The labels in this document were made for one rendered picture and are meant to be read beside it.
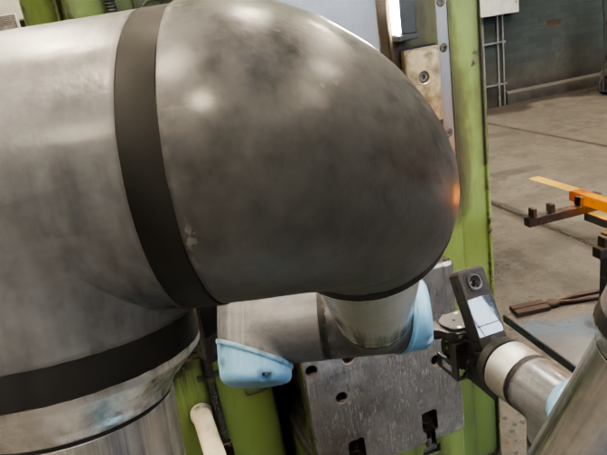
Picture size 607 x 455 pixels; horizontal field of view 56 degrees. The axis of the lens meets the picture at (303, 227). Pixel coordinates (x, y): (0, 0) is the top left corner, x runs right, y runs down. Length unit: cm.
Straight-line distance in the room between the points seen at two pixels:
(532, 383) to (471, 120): 88
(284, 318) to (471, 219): 104
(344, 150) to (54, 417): 13
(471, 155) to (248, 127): 136
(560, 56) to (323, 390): 814
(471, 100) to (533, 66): 736
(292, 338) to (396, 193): 38
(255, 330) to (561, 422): 29
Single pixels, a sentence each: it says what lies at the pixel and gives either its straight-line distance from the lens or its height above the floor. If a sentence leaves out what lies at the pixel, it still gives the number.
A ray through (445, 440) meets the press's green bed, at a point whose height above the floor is 45.
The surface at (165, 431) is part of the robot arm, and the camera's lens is 26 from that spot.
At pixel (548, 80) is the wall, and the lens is 902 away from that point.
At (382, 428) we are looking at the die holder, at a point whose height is 56.
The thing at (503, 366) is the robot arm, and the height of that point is 100.
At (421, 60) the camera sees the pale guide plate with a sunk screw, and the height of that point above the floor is 133.
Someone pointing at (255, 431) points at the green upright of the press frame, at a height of 51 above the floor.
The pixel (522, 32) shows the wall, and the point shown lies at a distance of 870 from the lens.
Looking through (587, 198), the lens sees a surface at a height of 99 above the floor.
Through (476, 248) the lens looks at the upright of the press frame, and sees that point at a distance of 159.
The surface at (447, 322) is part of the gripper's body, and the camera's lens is 86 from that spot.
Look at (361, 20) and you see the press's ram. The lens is 117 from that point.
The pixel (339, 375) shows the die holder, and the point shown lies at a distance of 127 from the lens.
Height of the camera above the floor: 144
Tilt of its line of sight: 19 degrees down
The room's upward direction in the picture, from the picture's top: 9 degrees counter-clockwise
